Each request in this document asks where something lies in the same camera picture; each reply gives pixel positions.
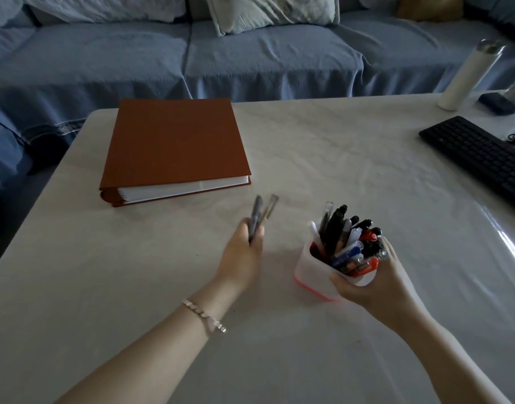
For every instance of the person's left forearm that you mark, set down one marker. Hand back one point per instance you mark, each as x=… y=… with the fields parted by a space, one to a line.
x=156 y=344

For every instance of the person's right thumb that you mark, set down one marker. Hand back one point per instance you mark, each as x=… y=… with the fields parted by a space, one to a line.
x=345 y=283

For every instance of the clear amber pen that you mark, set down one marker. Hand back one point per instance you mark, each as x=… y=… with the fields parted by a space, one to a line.
x=269 y=208

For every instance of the white bottle silver cap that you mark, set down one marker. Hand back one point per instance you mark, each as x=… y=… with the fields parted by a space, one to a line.
x=466 y=77

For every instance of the white quilted pillow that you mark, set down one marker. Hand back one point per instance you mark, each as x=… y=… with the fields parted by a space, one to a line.
x=274 y=10

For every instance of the grey pen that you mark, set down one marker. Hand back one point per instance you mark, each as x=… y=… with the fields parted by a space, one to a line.
x=255 y=214

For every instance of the person's left fingers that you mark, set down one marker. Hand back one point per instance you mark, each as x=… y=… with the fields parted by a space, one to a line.
x=244 y=230

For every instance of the person's right forearm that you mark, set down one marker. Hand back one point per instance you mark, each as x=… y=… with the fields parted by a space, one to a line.
x=455 y=361

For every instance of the white pen holder red base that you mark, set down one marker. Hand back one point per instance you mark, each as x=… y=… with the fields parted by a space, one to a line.
x=312 y=275

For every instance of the black keyboard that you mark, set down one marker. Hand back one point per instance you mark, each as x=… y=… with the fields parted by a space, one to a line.
x=476 y=155

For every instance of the blue covered sofa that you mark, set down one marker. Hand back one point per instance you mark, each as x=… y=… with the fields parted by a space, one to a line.
x=261 y=58

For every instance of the person's right hand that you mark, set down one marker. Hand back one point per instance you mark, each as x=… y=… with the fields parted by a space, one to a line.
x=384 y=294

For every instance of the small black case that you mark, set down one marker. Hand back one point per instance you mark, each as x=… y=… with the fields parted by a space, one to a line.
x=497 y=103

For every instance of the bunch of assorted pens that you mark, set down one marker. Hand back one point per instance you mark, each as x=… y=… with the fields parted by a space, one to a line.
x=346 y=239

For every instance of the yellow cushion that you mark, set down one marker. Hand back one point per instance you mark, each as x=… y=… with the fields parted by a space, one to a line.
x=428 y=6

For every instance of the person's left hand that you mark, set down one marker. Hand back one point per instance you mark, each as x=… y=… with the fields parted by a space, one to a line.
x=236 y=265

